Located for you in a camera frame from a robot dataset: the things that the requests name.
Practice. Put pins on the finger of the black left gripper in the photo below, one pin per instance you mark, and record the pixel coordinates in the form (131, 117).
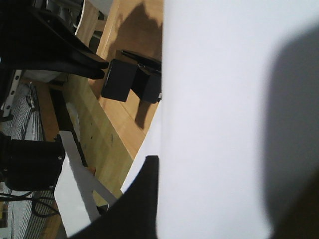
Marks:
(43, 42)
(82, 71)

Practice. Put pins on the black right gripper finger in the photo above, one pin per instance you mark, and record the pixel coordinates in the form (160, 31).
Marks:
(133, 216)

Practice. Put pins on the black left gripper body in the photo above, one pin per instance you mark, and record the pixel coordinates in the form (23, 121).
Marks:
(7, 8)

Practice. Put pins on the black stapler with orange button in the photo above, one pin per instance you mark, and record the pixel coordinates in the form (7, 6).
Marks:
(143, 78)

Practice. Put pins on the white paper sheet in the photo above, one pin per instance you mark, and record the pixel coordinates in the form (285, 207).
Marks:
(237, 129)

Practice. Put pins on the white metal frame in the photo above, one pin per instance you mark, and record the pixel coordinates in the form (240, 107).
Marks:
(74, 190)

